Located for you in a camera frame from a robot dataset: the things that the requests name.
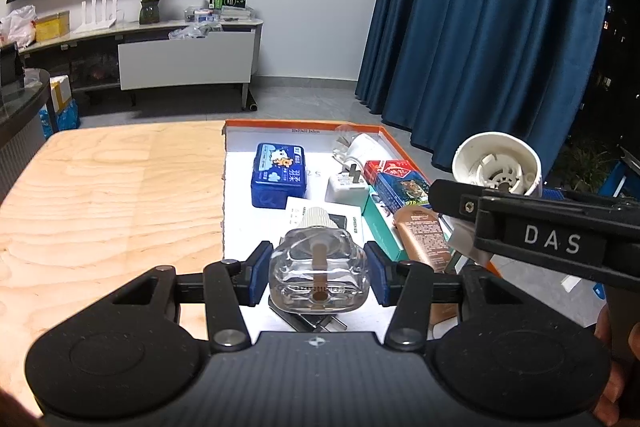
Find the white charger package box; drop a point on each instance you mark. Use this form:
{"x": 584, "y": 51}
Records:
{"x": 295, "y": 217}

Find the green white bandage box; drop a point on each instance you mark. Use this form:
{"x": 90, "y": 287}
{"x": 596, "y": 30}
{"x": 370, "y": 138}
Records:
{"x": 382, "y": 227}

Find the white plastic bag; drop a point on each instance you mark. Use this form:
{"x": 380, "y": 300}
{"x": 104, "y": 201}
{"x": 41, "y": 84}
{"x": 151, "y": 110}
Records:
{"x": 17, "y": 27}

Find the blue dental floss box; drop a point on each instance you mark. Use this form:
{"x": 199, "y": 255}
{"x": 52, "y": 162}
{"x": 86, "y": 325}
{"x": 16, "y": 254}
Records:
{"x": 277, "y": 177}

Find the white router with antennas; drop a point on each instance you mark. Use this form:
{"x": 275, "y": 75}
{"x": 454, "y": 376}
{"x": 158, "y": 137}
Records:
{"x": 100, "y": 24}

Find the clear glass bottle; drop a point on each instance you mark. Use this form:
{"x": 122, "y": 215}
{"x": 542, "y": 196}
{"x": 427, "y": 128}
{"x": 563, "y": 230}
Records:
{"x": 300, "y": 257}

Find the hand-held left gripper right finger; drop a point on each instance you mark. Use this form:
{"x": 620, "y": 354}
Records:
{"x": 377, "y": 274}

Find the blue red playing card box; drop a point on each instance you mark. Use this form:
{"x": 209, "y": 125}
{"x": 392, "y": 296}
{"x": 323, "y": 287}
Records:
{"x": 400, "y": 184}

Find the white charger cube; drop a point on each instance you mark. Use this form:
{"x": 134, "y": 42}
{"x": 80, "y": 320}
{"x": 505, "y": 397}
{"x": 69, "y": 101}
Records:
{"x": 342, "y": 192}

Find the clear plastic bag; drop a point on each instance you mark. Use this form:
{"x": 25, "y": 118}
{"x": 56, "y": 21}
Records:
{"x": 195, "y": 32}

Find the white plug-in heater with bottle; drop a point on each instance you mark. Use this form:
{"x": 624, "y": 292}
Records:
{"x": 362, "y": 149}

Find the orange-rimmed white box lid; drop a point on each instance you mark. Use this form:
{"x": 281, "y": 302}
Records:
{"x": 240, "y": 227}

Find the pile of small packages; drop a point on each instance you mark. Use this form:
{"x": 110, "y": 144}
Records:
{"x": 220, "y": 13}

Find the yellow box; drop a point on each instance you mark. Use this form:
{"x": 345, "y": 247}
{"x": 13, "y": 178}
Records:
{"x": 52, "y": 27}

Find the white television cabinet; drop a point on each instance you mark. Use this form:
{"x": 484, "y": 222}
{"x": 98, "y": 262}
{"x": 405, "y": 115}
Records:
{"x": 185, "y": 59}

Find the blue plastic frame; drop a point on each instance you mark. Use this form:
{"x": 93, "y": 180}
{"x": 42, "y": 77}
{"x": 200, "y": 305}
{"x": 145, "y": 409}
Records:
{"x": 620, "y": 177}

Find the blue curtain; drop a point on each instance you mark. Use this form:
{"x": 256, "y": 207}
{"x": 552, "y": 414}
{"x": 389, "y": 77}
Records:
{"x": 475, "y": 32}

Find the dark curved counter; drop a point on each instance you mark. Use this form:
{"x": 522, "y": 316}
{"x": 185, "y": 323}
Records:
{"x": 20, "y": 117}

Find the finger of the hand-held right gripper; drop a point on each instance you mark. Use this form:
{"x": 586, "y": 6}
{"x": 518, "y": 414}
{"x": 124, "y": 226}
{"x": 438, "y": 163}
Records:
{"x": 552, "y": 193}
{"x": 550, "y": 237}

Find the dark night window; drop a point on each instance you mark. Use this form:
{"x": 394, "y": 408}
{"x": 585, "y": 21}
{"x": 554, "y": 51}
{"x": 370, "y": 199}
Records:
{"x": 622, "y": 32}

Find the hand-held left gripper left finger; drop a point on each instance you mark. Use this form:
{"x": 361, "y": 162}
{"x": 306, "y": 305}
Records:
{"x": 260, "y": 274}

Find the black square box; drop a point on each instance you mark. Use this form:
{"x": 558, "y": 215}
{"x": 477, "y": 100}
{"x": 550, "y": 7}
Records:
{"x": 10, "y": 63}

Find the cardboard box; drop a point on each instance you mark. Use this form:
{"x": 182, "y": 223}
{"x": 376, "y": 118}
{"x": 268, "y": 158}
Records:
{"x": 61, "y": 91}

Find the blue water bottle packs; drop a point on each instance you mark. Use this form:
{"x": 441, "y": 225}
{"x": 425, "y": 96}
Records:
{"x": 62, "y": 119}

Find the rose gold cosmetic tube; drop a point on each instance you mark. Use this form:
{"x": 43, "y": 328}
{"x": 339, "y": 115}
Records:
{"x": 422, "y": 237}

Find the person's right hand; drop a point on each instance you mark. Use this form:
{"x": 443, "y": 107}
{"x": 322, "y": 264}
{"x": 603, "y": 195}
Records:
{"x": 620, "y": 399}

